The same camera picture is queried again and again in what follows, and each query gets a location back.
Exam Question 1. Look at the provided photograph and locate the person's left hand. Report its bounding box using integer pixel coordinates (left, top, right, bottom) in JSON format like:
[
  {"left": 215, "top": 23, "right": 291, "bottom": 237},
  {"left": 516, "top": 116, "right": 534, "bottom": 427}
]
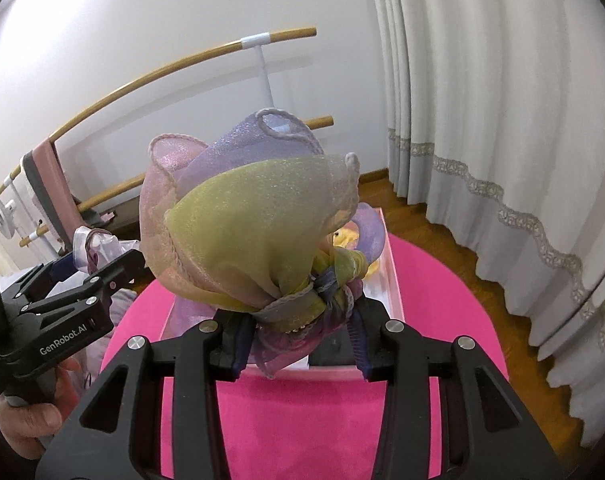
[{"left": 0, "top": 358, "right": 81, "bottom": 460}]

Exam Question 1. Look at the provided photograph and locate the wooden ballet bar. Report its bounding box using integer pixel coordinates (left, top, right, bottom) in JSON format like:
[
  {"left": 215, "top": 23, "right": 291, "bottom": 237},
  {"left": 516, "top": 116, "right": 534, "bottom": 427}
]
[
  {"left": 0, "top": 26, "right": 317, "bottom": 196},
  {"left": 19, "top": 116, "right": 334, "bottom": 247}
]

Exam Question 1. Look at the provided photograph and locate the cream lace-trimmed curtain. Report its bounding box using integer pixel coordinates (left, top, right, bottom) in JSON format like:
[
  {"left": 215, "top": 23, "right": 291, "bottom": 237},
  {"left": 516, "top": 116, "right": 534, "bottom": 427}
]
[{"left": 374, "top": 0, "right": 605, "bottom": 448}]

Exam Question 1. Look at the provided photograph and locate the small white desk fan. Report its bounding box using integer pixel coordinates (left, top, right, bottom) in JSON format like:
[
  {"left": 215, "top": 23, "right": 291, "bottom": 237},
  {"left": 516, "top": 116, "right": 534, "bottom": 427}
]
[{"left": 0, "top": 200, "right": 16, "bottom": 240}]

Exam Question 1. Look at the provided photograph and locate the pink grey yoga mat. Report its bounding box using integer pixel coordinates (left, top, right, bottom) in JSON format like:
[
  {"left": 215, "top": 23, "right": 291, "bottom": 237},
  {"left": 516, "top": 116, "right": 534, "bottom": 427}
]
[{"left": 22, "top": 140, "right": 86, "bottom": 252}]

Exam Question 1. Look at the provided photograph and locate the bag of white beads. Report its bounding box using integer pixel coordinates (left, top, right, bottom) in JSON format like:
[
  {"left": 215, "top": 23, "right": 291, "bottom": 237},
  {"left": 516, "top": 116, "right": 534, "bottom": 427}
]
[{"left": 71, "top": 226, "right": 140, "bottom": 274}]

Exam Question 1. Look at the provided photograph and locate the lower wooden ballet bar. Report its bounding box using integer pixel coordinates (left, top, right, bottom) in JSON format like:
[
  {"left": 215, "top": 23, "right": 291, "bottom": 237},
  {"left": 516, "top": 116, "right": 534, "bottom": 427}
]
[{"left": 19, "top": 116, "right": 334, "bottom": 247}]

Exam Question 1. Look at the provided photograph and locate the white barre stand post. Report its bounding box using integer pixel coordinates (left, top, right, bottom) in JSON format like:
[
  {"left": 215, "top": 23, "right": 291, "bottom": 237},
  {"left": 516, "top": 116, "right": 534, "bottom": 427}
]
[{"left": 240, "top": 32, "right": 274, "bottom": 107}]

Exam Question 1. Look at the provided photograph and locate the low brown white cabinet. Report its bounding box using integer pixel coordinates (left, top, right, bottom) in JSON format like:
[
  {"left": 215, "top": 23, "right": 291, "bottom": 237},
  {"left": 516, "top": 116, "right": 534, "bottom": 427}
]
[{"left": 105, "top": 196, "right": 141, "bottom": 240}]

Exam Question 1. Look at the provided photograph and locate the upper wooden ballet bar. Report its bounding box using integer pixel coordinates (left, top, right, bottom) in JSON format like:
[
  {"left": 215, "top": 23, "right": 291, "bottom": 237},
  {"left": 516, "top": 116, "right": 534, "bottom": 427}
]
[{"left": 0, "top": 26, "right": 317, "bottom": 196}]

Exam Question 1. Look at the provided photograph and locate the pink round tablecloth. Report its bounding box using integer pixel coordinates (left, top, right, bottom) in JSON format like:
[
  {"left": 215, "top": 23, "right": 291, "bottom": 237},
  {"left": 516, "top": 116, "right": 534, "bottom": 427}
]
[{"left": 99, "top": 232, "right": 509, "bottom": 480}]

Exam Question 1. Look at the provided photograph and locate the black leather pouch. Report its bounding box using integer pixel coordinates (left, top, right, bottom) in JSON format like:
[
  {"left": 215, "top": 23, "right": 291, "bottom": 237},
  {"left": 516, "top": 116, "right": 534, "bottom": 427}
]
[{"left": 309, "top": 330, "right": 355, "bottom": 367}]

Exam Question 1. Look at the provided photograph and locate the yellow crochet fish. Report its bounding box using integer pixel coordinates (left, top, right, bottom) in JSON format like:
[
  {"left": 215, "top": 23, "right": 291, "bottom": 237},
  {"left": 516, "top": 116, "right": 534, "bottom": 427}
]
[{"left": 333, "top": 228, "right": 380, "bottom": 280}]

